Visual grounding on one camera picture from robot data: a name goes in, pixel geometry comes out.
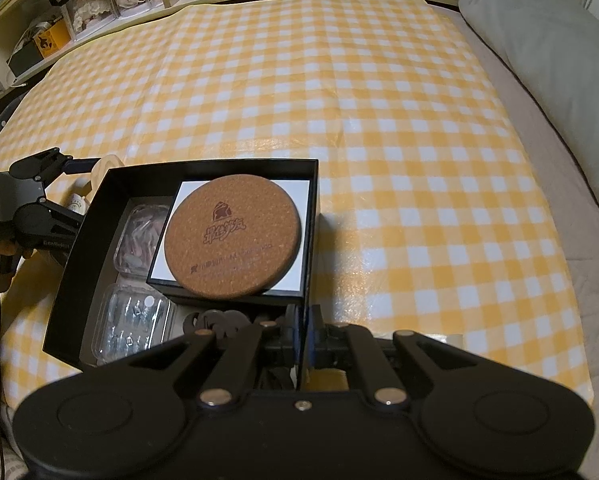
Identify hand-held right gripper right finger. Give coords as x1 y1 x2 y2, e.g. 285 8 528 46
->
307 306 475 407

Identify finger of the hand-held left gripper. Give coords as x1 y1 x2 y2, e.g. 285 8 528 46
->
13 198 88 242
8 147 101 185

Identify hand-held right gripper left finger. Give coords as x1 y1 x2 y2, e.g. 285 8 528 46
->
126 304 303 407

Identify light wooden ring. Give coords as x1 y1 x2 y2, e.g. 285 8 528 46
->
82 153 125 196

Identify black storage box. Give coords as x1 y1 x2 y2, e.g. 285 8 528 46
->
42 158 321 392

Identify round cork coaster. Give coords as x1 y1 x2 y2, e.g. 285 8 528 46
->
162 174 302 297

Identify clear plastic case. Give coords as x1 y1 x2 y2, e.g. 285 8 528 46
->
91 283 176 364

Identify person's left hand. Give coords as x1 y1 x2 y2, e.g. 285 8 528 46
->
0 240 36 297

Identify small round clear container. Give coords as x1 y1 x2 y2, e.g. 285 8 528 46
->
68 190 91 217

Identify black rings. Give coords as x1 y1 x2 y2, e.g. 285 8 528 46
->
181 307 286 342

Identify clear case with pink pieces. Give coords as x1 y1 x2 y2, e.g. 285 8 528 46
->
112 202 175 276

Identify dark box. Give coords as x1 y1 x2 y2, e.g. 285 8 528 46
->
6 42 43 79

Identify yellow box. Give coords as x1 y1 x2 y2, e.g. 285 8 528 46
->
34 20 73 59

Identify small black white-lined box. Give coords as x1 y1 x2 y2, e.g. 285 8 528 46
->
146 177 317 306

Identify yellow checkered cloth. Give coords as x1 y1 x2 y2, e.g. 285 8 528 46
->
0 0 599 413

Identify beige bed sheet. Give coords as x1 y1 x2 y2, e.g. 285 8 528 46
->
458 15 599 461

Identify grey pillow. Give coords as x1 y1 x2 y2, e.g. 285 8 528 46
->
458 0 599 257

